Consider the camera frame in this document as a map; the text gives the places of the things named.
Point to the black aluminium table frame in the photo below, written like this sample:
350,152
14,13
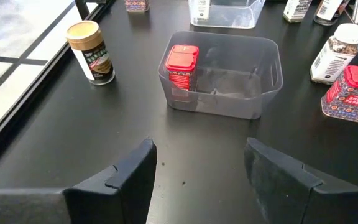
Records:
82,7

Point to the red-lidded smoked paprika tin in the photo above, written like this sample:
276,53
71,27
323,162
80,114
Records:
350,99
182,67

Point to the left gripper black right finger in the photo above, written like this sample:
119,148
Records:
284,193

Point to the red block at top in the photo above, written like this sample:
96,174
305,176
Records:
137,5

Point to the gold-lidded cylindrical spice jar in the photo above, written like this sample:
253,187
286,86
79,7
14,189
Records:
328,12

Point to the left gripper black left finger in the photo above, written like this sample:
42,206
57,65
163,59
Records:
117,193

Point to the brown cup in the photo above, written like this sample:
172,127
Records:
95,62

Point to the clear plastic bin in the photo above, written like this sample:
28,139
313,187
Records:
228,104
228,18

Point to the white-lidded bagel seasoning jar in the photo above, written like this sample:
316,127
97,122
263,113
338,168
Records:
331,62
295,11

